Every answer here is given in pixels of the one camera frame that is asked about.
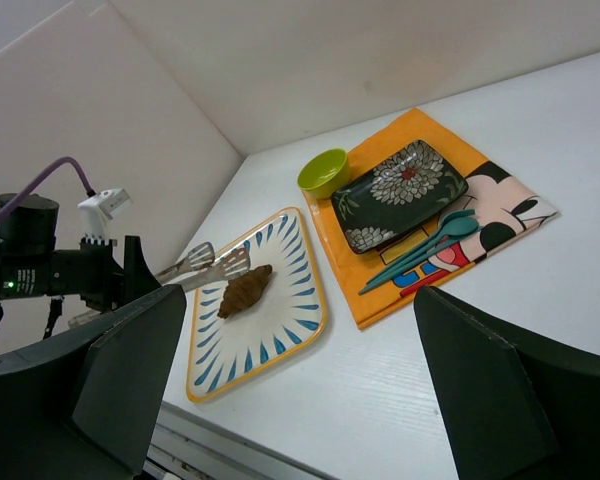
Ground aluminium frame rail front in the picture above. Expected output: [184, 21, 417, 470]
[148, 403, 327, 479]

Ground teal plastic spoon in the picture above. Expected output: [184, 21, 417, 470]
[358, 209, 479, 295]

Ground silver metal tongs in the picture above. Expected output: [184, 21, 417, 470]
[69, 242, 251, 328]

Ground white blue-patterned rectangular plate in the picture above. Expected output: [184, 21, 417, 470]
[186, 207, 327, 402]

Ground brown croissant bread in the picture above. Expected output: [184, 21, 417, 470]
[218, 264, 273, 319]

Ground teal plastic fork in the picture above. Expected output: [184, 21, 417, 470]
[364, 209, 477, 291]

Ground black floral square plate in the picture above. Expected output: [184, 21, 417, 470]
[331, 139, 468, 254]

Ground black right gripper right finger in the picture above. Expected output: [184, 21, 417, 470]
[414, 287, 600, 479]

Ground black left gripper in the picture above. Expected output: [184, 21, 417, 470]
[0, 236, 161, 312]

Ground green small bowl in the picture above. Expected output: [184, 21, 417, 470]
[297, 148, 352, 200]

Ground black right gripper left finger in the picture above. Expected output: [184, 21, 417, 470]
[0, 285, 186, 479]

